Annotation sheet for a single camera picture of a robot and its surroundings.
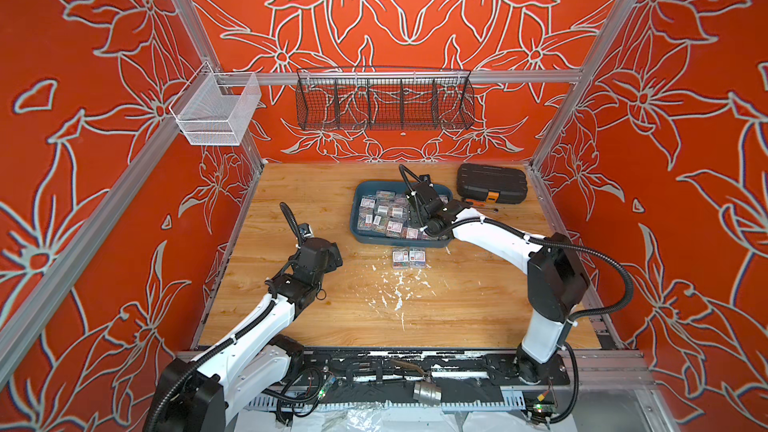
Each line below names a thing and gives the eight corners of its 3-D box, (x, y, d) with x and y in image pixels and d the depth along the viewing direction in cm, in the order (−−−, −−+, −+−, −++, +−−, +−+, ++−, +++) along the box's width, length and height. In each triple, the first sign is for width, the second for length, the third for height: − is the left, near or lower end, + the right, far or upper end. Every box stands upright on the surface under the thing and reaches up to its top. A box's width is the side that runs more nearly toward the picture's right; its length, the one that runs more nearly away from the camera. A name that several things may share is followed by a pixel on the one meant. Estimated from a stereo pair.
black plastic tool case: (461, 204, 108) (465, 194, 104) (454, 173, 118) (457, 163, 114) (527, 204, 108) (533, 194, 104) (515, 173, 118) (519, 163, 114)
